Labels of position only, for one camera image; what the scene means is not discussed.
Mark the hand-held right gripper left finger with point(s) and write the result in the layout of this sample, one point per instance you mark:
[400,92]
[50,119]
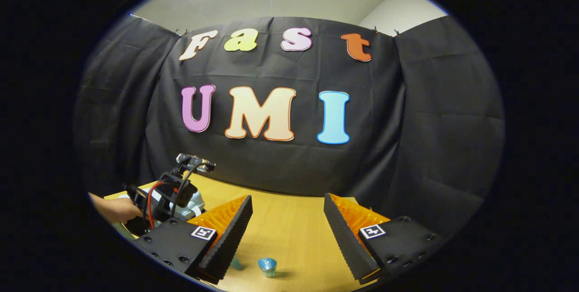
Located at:
[230,237]

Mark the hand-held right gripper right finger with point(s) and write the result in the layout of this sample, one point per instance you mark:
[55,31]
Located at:
[341,237]

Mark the green bottle with blue cap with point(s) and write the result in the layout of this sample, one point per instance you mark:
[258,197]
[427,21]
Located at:
[268,265]

